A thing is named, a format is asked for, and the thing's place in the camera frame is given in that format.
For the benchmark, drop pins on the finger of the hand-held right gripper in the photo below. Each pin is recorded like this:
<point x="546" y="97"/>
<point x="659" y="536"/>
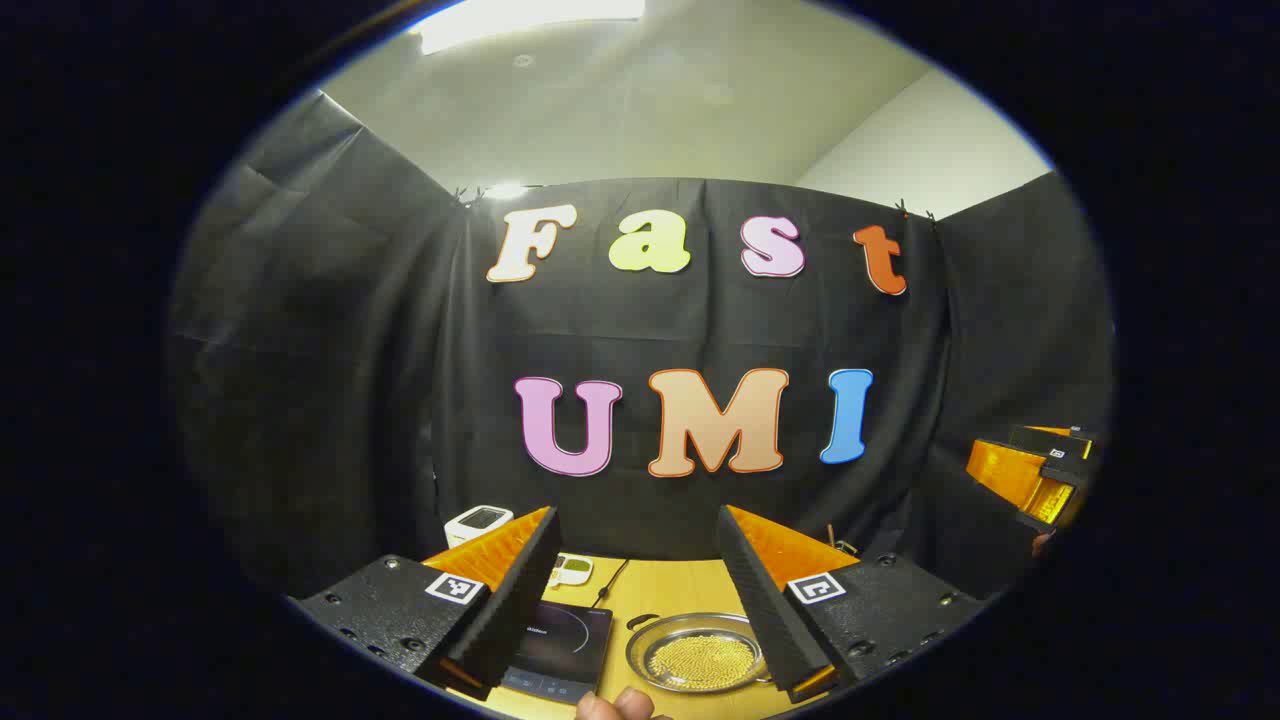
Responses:
<point x="1050" y="437"/>
<point x="1010" y="475"/>

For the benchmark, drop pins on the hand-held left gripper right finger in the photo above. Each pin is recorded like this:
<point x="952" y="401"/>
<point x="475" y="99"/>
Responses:
<point x="765" y="600"/>

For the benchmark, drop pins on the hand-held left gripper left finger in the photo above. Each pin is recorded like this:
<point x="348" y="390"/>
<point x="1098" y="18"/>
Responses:
<point x="520" y="590"/>

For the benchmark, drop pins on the black induction cooktop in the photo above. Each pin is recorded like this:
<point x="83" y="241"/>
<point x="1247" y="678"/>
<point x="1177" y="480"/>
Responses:
<point x="565" y="640"/>

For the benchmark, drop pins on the stainless steel pot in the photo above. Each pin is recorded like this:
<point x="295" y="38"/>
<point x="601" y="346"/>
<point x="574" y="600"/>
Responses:
<point x="690" y="625"/>

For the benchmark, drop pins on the pile of soybeans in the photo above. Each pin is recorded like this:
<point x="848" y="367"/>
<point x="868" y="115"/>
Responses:
<point x="700" y="662"/>

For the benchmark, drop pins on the white divided dish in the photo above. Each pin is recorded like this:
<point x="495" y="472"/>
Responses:
<point x="572" y="570"/>

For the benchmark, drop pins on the white toaster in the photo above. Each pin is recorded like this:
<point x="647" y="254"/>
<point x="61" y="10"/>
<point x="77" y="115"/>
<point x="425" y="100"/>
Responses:
<point x="478" y="520"/>

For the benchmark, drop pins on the ceiling light panel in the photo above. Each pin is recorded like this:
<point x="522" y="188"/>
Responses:
<point x="530" y="20"/>

